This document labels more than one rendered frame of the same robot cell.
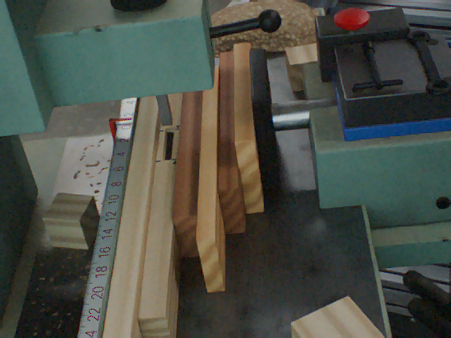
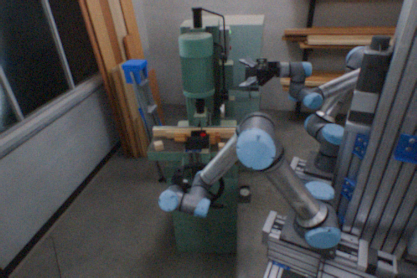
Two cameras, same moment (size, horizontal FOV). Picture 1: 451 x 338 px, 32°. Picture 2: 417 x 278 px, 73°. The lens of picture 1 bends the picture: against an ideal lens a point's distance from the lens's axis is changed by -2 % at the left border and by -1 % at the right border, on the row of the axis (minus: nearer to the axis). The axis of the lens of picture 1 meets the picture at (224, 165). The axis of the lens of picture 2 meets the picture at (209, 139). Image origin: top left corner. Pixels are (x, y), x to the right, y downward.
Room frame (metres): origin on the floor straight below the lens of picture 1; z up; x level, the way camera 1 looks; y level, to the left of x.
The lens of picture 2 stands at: (0.62, -1.45, 1.81)
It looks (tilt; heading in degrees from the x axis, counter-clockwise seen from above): 32 degrees down; 89
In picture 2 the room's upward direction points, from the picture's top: 3 degrees counter-clockwise
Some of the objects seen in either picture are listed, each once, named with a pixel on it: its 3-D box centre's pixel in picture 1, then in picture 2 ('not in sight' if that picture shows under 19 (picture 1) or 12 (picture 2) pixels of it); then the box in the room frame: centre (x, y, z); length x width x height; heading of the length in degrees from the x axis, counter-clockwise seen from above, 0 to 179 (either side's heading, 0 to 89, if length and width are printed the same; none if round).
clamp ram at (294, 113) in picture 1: (298, 114); (198, 140); (0.57, -0.07, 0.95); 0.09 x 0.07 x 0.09; 174
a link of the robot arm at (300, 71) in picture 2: not in sight; (298, 70); (1.10, -0.10, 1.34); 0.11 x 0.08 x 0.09; 174
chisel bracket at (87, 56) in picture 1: (129, 49); (201, 117); (0.60, 0.06, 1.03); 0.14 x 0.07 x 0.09; 84
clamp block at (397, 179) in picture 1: (385, 138); (197, 152); (0.57, -0.15, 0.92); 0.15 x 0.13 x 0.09; 174
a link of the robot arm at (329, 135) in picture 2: not in sight; (332, 138); (1.30, -0.19, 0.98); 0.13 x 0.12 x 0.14; 102
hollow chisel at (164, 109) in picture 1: (163, 100); not in sight; (0.59, 0.04, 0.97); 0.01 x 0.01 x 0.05; 84
